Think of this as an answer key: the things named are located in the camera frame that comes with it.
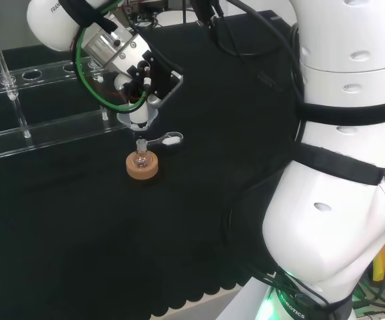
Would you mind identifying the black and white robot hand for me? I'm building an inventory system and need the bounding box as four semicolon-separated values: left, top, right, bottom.
112;31;185;131

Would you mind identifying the clear plastic funnel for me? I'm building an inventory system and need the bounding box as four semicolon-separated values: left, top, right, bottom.
117;106;160;143

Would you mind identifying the clear glass weighing funnel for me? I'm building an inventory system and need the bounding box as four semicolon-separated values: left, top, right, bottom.
145;131;184;147

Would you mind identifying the clear round-bottom flask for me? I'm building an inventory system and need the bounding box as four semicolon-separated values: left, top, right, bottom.
131;139;151;169

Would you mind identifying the clear acrylic funnel stand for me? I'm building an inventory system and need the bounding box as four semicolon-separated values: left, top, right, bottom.
0;38;133;160

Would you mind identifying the black bench cloth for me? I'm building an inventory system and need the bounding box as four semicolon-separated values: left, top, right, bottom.
0;9;308;318

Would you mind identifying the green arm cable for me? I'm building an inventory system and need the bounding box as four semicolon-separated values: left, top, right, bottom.
75;25;149;113

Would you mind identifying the cork ring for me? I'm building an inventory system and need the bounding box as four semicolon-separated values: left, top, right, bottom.
125;150;160;181

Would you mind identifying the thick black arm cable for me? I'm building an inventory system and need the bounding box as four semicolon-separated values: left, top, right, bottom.
227;0;308;107

